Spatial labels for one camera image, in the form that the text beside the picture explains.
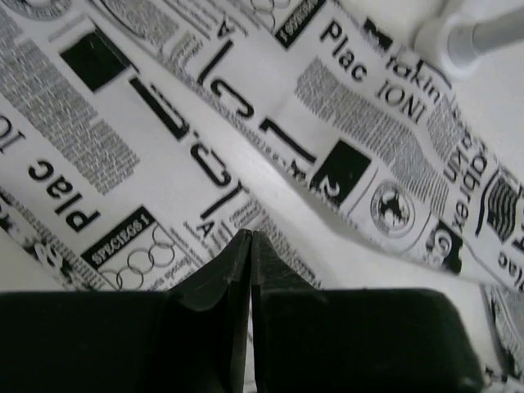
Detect white metal clothes rack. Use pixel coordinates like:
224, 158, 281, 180
413, 1, 523, 82

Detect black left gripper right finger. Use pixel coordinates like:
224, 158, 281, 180
251, 232, 485, 392

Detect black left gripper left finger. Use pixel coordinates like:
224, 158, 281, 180
1, 230, 251, 392

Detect newspaper print trousers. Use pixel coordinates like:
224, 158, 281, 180
1, 1, 523, 391

